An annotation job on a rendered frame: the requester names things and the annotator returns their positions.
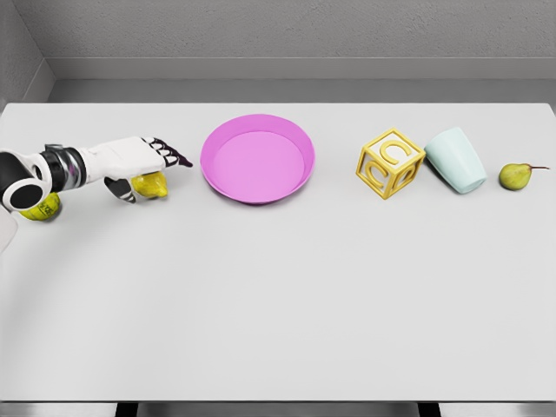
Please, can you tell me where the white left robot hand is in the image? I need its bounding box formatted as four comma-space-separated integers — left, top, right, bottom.
96, 136, 194, 204

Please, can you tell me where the yellow letter block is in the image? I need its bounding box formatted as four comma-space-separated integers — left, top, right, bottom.
356, 127, 427, 201

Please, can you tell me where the pale mint cup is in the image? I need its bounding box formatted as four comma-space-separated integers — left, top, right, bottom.
423, 126, 488, 195

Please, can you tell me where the green pear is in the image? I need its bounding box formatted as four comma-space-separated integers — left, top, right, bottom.
498, 162, 551, 191

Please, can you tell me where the pink round plate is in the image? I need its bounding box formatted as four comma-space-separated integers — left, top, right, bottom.
200, 113, 315, 206

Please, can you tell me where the yellow lemon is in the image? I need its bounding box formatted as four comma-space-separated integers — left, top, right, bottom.
130, 172, 169, 200

